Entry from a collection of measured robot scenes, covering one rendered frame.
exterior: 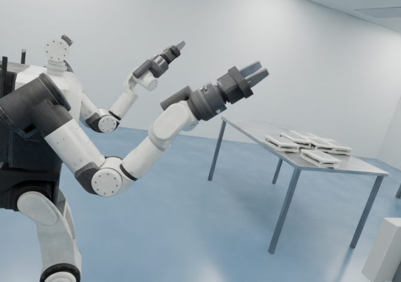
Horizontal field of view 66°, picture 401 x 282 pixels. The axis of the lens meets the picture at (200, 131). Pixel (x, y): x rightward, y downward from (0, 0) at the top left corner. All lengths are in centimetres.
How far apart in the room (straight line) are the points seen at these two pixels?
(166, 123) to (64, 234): 63
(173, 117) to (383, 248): 101
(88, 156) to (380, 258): 116
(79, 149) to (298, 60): 595
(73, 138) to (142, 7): 459
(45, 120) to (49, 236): 53
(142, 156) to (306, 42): 595
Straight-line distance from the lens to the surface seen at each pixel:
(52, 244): 131
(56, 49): 105
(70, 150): 87
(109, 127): 139
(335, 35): 704
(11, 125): 87
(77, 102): 102
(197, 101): 81
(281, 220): 283
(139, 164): 86
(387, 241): 146
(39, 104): 87
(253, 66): 87
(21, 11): 536
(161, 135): 81
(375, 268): 151
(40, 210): 119
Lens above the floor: 154
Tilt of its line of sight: 14 degrees down
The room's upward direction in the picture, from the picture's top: 13 degrees clockwise
